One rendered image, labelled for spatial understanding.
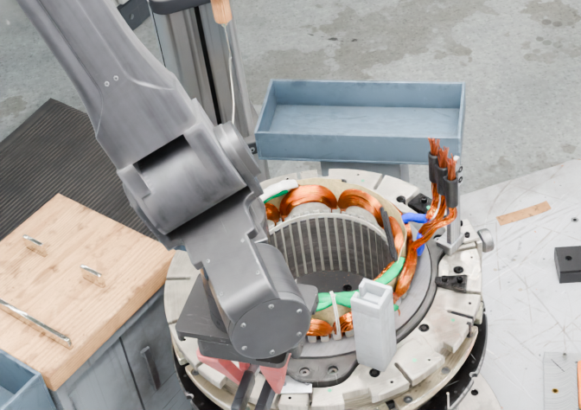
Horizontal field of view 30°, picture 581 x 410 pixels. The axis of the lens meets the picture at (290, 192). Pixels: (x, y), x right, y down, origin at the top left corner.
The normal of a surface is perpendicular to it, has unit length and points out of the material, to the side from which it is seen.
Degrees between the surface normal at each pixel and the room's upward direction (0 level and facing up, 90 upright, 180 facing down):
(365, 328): 90
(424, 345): 0
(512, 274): 0
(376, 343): 90
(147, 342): 90
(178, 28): 90
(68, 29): 70
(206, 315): 0
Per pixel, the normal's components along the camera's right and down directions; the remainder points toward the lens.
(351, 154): -0.17, 0.69
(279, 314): 0.32, 0.62
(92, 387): 0.80, 0.34
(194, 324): -0.11, -0.73
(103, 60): 0.15, 0.36
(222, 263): -0.37, -0.55
